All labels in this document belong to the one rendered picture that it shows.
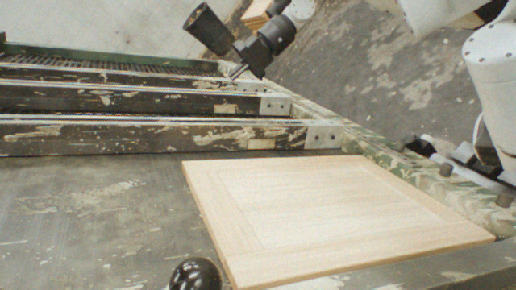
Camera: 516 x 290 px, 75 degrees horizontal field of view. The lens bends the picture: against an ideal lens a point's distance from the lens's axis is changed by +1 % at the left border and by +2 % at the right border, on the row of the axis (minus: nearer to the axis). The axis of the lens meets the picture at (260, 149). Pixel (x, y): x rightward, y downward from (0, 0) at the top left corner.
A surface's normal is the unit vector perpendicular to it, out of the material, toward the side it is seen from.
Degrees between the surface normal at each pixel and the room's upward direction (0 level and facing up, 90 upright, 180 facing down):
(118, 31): 90
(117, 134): 90
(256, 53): 90
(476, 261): 54
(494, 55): 7
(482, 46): 7
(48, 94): 90
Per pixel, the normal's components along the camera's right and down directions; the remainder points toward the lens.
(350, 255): 0.14, -0.92
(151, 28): 0.50, 0.23
